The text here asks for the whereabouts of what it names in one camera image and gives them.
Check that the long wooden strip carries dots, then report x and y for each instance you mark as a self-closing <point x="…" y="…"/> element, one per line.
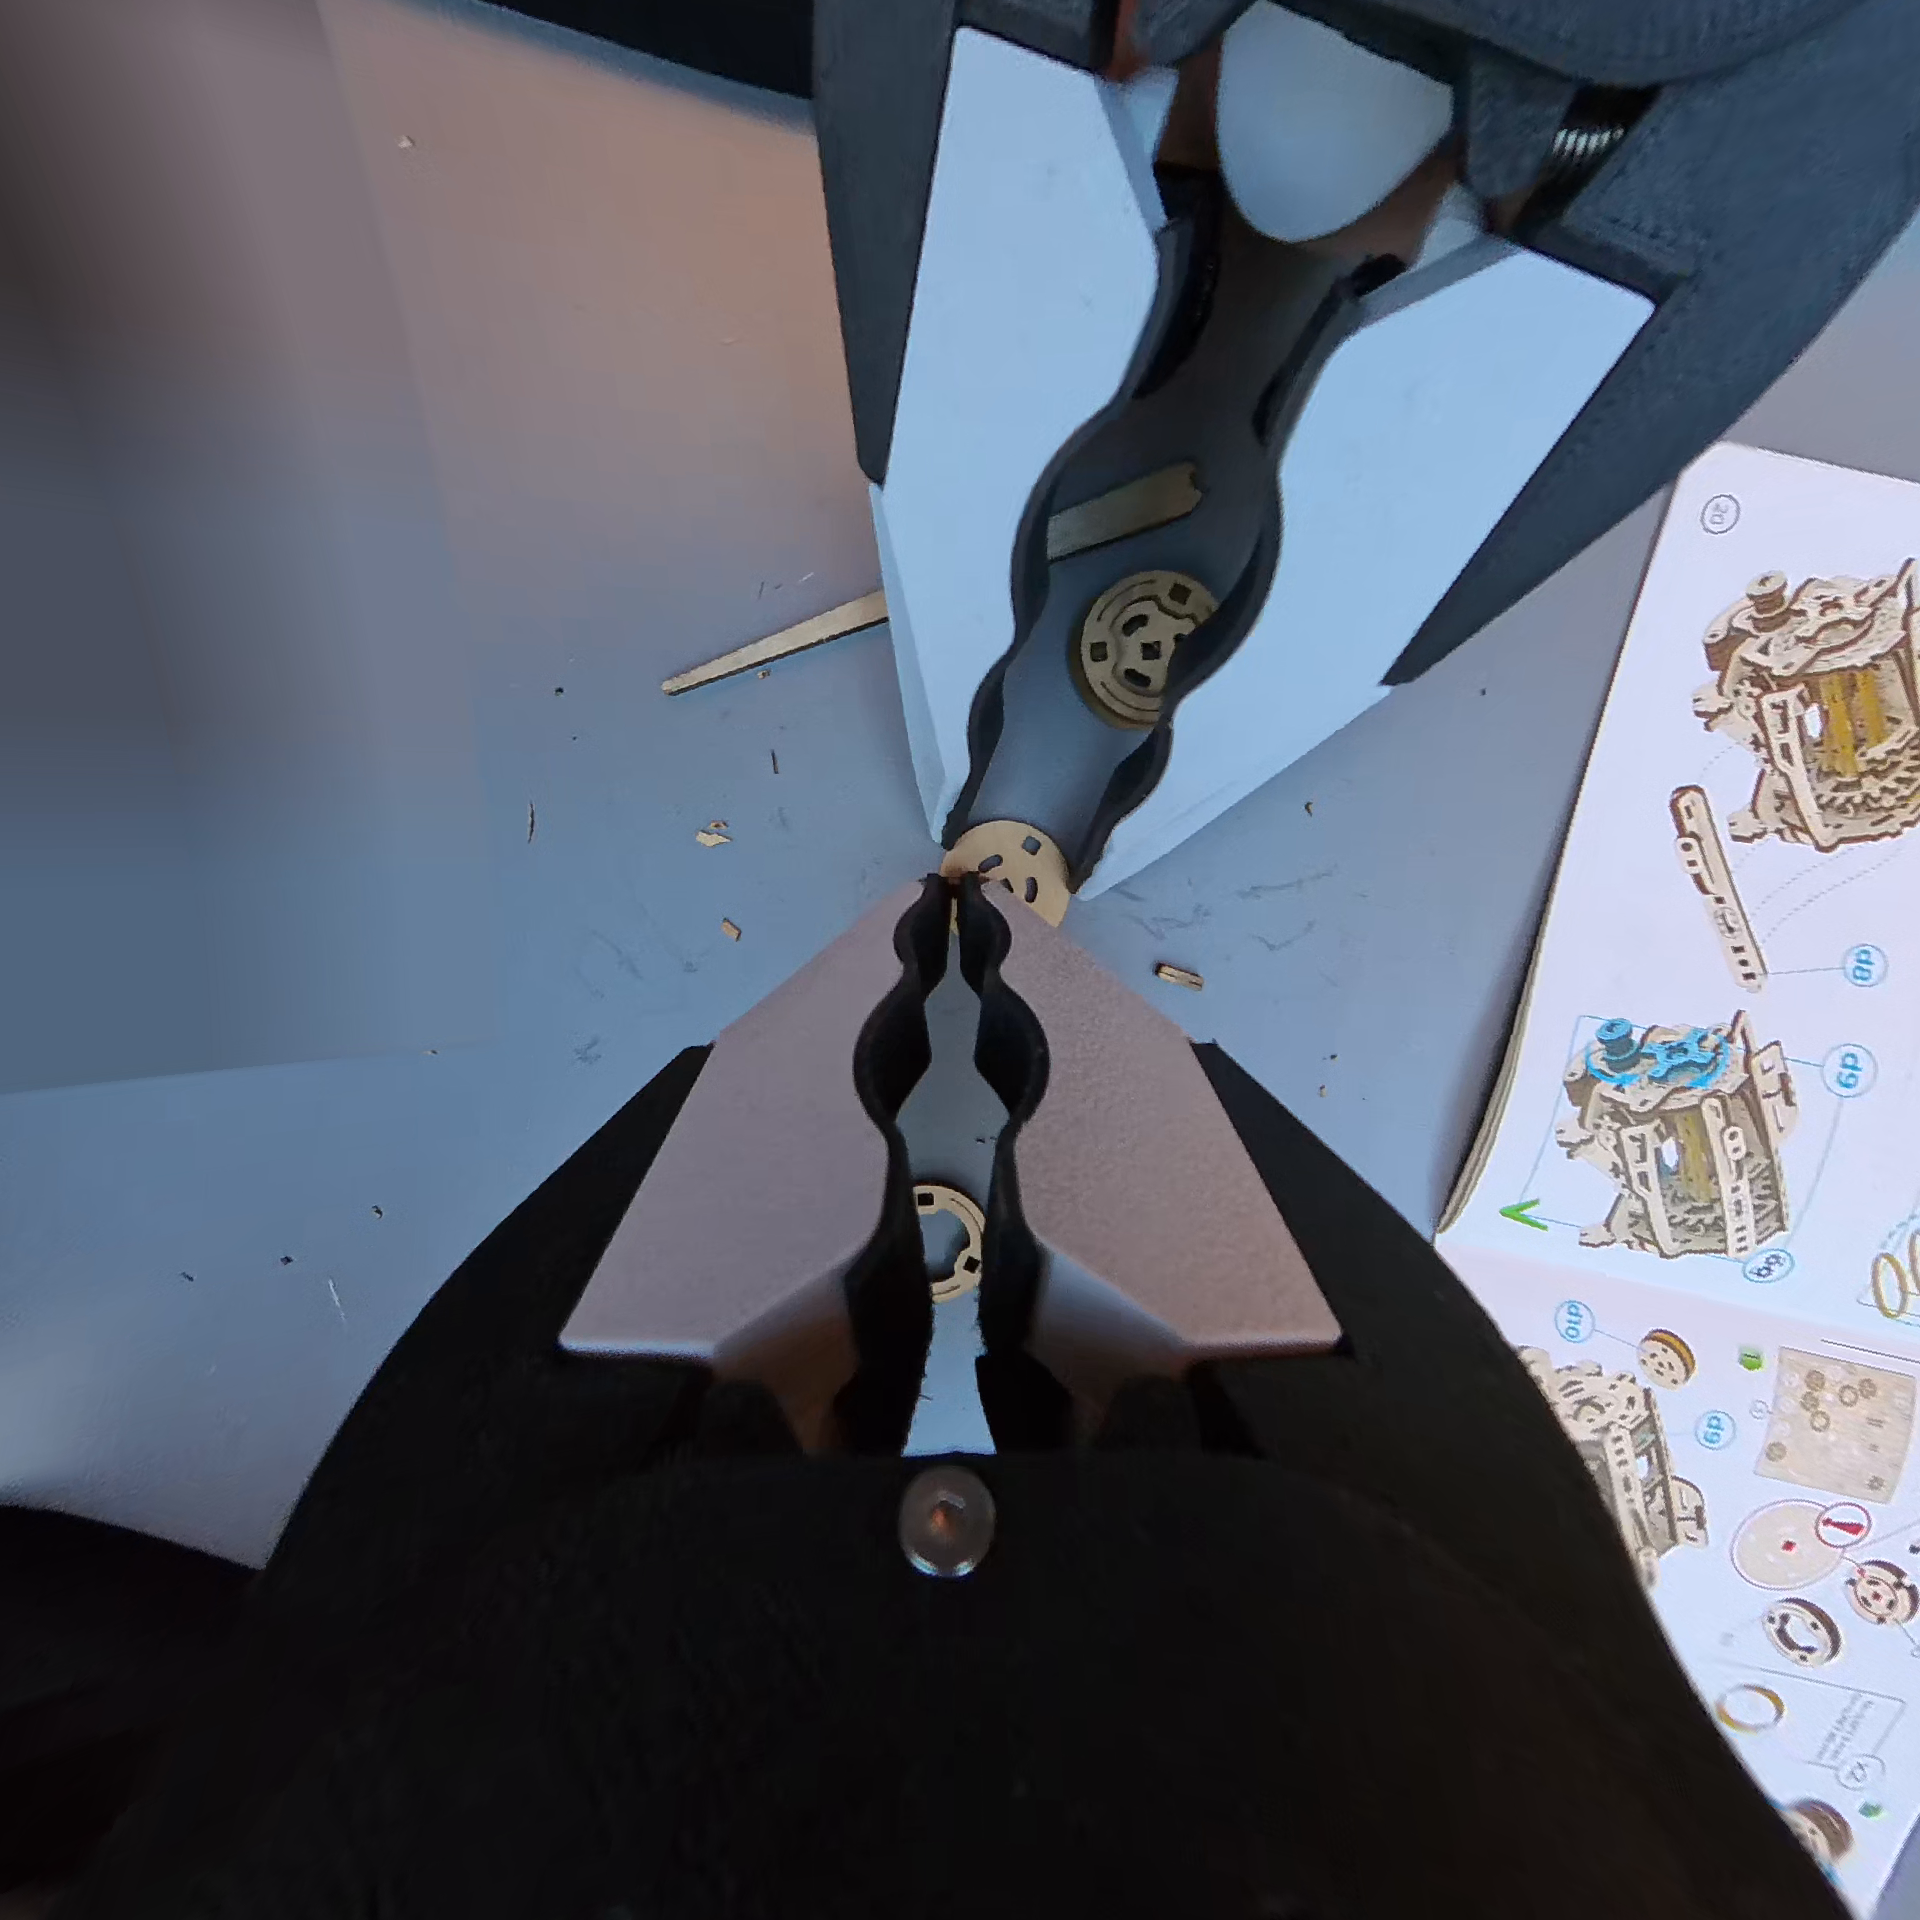
<point x="779" y="648"/>

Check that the layered wooden wheel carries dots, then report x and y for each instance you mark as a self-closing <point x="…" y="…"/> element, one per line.
<point x="1115" y="663"/>

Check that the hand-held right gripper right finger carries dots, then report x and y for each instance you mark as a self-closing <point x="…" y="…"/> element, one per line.
<point x="1154" y="1204"/>

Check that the assembly instruction booklet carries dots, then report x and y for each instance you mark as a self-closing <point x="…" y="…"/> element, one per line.
<point x="1589" y="901"/>

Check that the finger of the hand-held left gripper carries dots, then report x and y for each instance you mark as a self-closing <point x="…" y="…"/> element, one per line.
<point x="1424" y="497"/>
<point x="1022" y="376"/>

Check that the wooden disc with square holes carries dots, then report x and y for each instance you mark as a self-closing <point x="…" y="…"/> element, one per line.
<point x="1022" y="860"/>

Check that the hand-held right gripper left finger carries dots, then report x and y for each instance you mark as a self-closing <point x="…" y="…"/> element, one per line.
<point x="747" y="1204"/>

